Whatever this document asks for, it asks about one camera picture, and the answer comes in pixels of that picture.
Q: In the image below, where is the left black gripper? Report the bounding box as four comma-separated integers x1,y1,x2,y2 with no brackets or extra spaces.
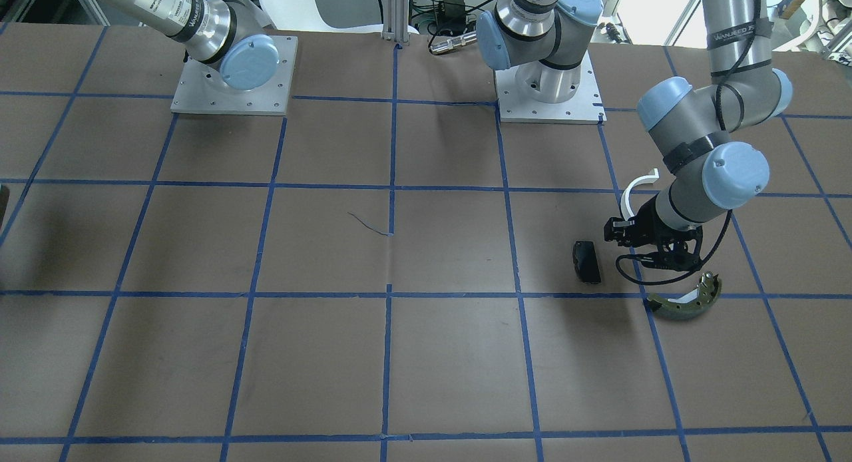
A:
604,205,703,272

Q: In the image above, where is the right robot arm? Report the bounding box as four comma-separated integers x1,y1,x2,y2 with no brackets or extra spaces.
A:
98,0,279,90

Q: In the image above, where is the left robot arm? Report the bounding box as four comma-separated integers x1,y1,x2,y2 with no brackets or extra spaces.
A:
475,0,793,273

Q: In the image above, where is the black brake pad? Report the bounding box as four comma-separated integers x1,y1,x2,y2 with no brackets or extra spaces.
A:
572,240,602,285

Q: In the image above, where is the olive brake shoe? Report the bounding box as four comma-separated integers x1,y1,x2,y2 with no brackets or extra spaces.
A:
646,272,722,320

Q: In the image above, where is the white curved plastic bracket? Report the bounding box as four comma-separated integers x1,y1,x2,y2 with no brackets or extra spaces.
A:
620,168,660,222

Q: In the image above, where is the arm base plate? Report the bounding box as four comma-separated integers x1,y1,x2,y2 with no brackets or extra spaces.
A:
170,35,298,116
494,53,606,124

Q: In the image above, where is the aluminium frame post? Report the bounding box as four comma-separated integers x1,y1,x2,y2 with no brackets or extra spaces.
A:
380,0,410,46

